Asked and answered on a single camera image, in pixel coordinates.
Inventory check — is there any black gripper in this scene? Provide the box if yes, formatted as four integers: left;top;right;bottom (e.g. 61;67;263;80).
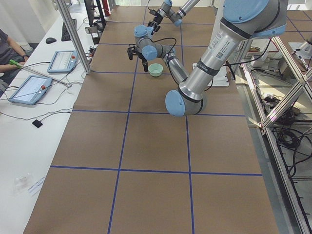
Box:
127;44;148;72
148;9;163;35

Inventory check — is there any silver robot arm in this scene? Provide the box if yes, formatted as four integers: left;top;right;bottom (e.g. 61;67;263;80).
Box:
127;0;288;117
148;0;199;35

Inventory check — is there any mint green bowl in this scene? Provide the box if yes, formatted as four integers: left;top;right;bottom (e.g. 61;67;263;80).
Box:
148;63;163;77

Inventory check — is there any far blue teach pendant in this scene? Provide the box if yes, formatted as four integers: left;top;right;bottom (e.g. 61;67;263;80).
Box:
47;50;78;74

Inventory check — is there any blue teach pendant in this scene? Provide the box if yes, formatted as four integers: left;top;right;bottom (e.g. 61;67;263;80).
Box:
47;50;78;74
8;75;52;105

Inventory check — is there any black keyboard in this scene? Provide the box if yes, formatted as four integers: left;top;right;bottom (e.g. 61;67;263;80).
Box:
61;19;77;41

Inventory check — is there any black computer mouse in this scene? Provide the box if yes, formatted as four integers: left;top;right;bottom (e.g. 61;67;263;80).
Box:
45;37;57;44

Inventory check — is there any near blue teach pendant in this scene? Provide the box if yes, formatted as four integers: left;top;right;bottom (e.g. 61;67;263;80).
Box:
8;75;52;105

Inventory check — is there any small black square pad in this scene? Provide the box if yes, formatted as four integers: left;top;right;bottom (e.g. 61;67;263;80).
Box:
32;119;43;128

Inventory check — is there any seated person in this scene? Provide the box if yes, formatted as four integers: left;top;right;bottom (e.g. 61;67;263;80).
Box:
0;30;30;85

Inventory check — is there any clear plastic bag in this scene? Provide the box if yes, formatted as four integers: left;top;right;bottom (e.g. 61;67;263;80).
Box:
12;173;33;196

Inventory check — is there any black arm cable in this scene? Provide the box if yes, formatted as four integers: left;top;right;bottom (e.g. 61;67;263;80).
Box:
151;37;177;64

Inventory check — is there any aluminium frame post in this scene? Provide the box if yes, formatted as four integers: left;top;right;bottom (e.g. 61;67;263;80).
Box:
56;0;91;75

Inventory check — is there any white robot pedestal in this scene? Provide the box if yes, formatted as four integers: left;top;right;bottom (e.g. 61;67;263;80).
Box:
186;6;235;91

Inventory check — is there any green handled metal rod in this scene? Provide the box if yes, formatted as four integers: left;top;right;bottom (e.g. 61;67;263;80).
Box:
9;59;72;88

